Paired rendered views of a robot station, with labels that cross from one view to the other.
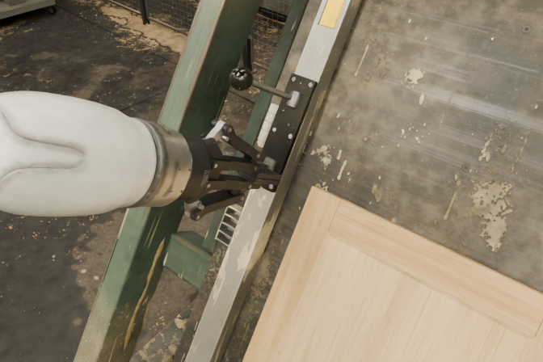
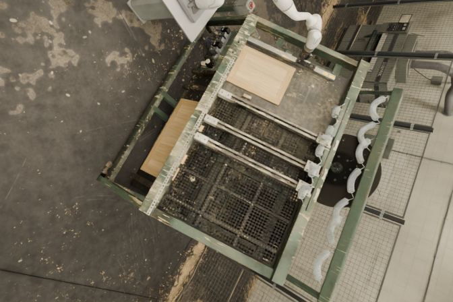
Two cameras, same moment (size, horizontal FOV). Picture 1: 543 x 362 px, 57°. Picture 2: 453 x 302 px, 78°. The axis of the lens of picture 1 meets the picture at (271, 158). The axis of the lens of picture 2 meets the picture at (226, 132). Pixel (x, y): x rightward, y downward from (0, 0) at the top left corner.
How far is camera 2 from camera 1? 2.12 m
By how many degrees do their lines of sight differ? 15
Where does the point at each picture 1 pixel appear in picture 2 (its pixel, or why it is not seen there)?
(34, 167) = (314, 40)
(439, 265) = (284, 86)
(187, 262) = (279, 43)
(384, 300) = (278, 78)
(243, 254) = (284, 55)
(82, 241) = not seen: outside the picture
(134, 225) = (288, 33)
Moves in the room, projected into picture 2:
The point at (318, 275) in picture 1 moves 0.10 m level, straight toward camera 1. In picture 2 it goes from (281, 69) to (276, 67)
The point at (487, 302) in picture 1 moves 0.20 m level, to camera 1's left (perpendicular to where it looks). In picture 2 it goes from (280, 92) to (282, 71)
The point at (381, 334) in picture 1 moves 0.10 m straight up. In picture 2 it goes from (273, 77) to (282, 79)
